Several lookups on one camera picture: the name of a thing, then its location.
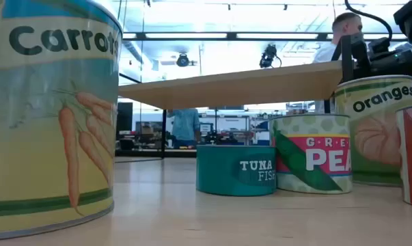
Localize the black background cabinet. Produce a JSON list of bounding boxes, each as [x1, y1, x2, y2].
[[115, 101, 134, 134]]

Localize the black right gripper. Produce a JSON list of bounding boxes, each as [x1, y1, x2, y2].
[[340, 35, 412, 83]]

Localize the green peas tin can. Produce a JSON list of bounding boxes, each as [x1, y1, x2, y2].
[[269, 113, 353, 195]]

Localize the wooden shelf black metal legs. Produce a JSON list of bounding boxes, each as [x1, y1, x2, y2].
[[118, 60, 345, 160]]

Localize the carrots label tall tin can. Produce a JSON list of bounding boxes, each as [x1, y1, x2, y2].
[[0, 0, 124, 241]]

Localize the black hanging camera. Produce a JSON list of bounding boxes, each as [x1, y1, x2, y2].
[[259, 43, 282, 69], [176, 52, 198, 68]]

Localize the oranges label tall tin can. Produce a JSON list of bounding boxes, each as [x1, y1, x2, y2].
[[334, 74, 412, 188]]

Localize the teal tuna fish can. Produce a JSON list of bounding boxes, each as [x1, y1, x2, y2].
[[195, 144, 277, 197]]

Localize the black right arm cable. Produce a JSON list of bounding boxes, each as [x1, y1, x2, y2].
[[344, 0, 394, 42]]

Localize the person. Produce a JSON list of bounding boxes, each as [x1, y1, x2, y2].
[[312, 12, 364, 65], [167, 108, 202, 150]]

